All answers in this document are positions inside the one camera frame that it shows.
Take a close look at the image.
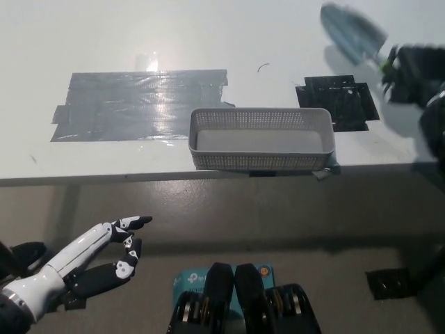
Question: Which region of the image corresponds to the small grey tape piece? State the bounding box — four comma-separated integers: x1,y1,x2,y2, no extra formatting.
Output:
311,161,341,182

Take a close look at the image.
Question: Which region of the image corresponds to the grey perforated plastic basket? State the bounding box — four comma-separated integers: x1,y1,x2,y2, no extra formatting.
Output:
188,107,337,172

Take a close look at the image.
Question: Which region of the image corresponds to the teal cardboard box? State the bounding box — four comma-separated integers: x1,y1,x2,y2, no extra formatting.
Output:
173,264,275,317

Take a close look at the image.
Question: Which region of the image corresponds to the large grey duct tape patch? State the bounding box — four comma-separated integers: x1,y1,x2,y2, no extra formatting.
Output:
50,69,236,143

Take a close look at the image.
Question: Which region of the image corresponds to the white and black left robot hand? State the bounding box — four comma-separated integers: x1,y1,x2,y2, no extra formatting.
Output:
1,215,154,324

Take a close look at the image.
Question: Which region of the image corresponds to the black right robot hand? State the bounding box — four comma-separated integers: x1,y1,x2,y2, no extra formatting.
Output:
380,43,445,105

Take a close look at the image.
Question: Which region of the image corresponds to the black table leg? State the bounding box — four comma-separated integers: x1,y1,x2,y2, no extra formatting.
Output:
410,243,445,296
0,239,17,279

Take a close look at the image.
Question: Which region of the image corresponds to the garden trowel green black handle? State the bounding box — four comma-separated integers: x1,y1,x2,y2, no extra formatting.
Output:
319,3,396,72

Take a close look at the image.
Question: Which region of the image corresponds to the black tape patch on desk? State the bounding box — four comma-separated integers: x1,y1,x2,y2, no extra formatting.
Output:
295,74,380,132

